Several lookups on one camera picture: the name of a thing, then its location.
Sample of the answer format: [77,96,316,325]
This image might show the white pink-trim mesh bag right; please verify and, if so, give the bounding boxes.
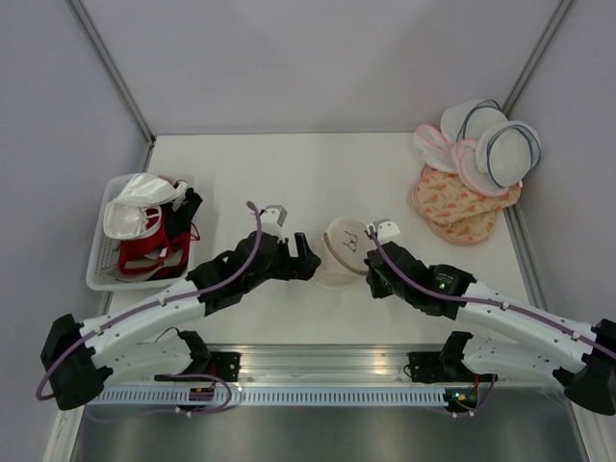
[451,140,509,197]

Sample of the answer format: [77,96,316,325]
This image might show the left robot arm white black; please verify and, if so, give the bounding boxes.
[36,231,321,411]

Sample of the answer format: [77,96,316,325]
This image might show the white pink-trim mesh bag left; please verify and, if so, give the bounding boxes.
[413,124,457,173]

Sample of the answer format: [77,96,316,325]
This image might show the white plastic basket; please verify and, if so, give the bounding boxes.
[86,173,196,292]

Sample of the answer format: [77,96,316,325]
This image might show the right side aluminium rail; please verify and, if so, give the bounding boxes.
[503,205,551,313]

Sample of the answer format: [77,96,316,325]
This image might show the left aluminium frame post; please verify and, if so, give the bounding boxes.
[65,0,156,147]

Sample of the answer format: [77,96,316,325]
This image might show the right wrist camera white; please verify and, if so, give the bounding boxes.
[366,218,400,244]

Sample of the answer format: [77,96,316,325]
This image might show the white pink-trim mesh bag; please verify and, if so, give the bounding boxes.
[451,140,509,197]
[413,124,457,173]

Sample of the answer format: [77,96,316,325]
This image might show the right aluminium frame post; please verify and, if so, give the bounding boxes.
[501,0,578,116]

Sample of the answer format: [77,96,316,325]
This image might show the orange floral bag lower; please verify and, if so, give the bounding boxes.
[427,211,498,245]

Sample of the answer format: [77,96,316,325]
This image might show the white blue-trim mesh bag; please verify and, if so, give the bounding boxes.
[440,98,508,143]
[475,120,542,189]

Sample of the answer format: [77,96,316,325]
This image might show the aluminium table edge rail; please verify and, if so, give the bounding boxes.
[66,344,583,384]

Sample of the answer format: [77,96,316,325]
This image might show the aluminium frame post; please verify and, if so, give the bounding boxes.
[501,0,578,116]
[65,0,156,147]

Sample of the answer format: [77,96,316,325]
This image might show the white blue-trim mesh bag front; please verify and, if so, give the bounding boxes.
[475,120,542,189]

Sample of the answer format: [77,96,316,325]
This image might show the round beige mesh laundry bag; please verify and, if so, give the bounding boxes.
[313,217,373,290]

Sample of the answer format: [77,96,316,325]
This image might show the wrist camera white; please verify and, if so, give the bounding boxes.
[260,205,288,227]
[366,218,400,244]

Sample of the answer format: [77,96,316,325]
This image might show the white slotted cable duct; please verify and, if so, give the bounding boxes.
[91,386,447,407]

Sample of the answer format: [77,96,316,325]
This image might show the red bra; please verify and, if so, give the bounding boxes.
[117,210,200,279]

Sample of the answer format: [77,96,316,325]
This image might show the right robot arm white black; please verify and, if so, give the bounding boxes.
[365,242,615,416]

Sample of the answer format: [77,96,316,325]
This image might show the white blue-trim mesh bag rear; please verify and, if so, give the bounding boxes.
[440,98,508,143]

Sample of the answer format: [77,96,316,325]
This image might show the black bra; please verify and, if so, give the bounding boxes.
[162,188,203,242]

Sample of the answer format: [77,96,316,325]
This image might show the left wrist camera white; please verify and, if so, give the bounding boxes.
[260,205,288,227]

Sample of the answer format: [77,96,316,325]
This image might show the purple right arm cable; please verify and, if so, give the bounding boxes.
[368,228,616,360]

